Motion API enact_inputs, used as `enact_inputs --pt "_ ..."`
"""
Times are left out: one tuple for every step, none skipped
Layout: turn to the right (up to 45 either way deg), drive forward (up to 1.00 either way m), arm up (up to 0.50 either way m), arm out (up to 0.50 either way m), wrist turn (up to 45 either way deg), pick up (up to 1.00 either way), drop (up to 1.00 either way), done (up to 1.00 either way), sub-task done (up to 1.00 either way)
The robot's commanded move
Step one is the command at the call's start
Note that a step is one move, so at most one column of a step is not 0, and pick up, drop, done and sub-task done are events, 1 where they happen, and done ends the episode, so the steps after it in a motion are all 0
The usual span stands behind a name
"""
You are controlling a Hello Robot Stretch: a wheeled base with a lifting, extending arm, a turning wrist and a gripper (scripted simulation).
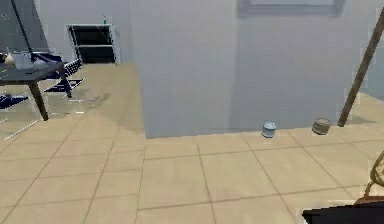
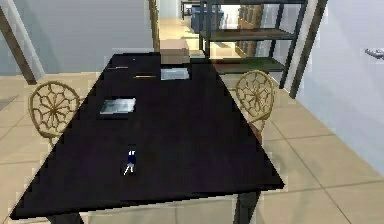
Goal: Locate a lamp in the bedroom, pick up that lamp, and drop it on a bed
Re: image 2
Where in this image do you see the grey door handle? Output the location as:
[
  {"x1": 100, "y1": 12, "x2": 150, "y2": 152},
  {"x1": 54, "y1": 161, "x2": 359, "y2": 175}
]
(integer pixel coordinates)
[{"x1": 364, "y1": 47, "x2": 384, "y2": 60}]

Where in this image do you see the tan wicker round-back chair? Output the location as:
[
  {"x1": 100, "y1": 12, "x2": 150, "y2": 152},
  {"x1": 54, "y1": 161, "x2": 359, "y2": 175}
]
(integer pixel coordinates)
[
  {"x1": 28, "y1": 80, "x2": 82, "y2": 147},
  {"x1": 235, "y1": 69, "x2": 276, "y2": 145}
]

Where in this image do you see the brown wooden cabinet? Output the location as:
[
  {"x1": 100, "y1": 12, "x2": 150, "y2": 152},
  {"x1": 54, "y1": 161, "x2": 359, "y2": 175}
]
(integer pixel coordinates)
[{"x1": 234, "y1": 3, "x2": 266, "y2": 58}]

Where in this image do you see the black metal shelf rack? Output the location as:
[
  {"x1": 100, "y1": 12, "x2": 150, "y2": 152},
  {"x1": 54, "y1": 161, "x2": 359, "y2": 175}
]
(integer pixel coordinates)
[{"x1": 198, "y1": 0, "x2": 309, "y2": 90}]

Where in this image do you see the dark blue armchair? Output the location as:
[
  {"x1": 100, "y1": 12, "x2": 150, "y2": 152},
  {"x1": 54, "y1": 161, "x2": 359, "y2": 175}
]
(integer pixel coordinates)
[{"x1": 191, "y1": 6, "x2": 225, "y2": 34}]

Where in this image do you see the small blue white figurine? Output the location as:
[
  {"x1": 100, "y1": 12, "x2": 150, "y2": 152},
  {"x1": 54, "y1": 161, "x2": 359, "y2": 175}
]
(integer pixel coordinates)
[{"x1": 122, "y1": 149, "x2": 137, "y2": 177}]

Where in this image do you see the black dining table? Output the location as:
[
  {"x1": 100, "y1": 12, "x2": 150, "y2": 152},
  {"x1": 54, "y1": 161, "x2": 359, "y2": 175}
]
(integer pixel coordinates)
[{"x1": 9, "y1": 52, "x2": 286, "y2": 224}]

